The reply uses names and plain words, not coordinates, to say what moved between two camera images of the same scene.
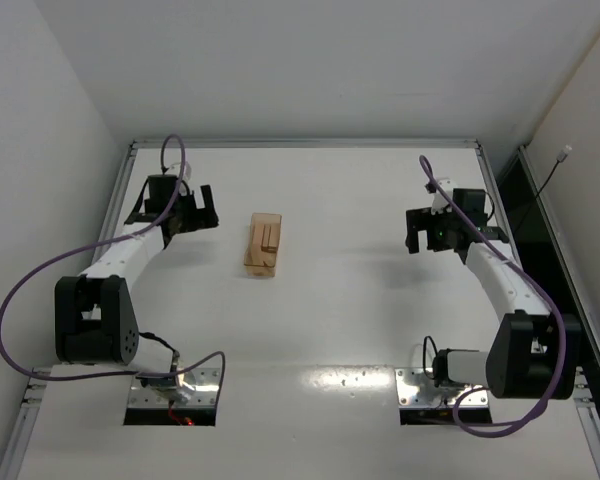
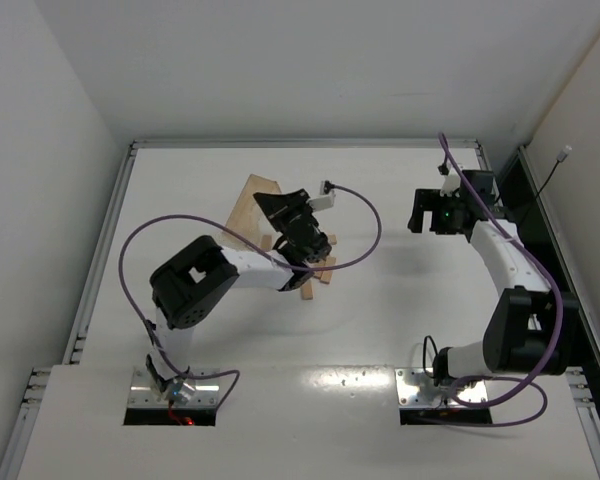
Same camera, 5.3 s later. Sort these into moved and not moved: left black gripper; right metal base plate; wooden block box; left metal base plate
Moved: wooden block box; left black gripper
Not moved: left metal base plate; right metal base plate
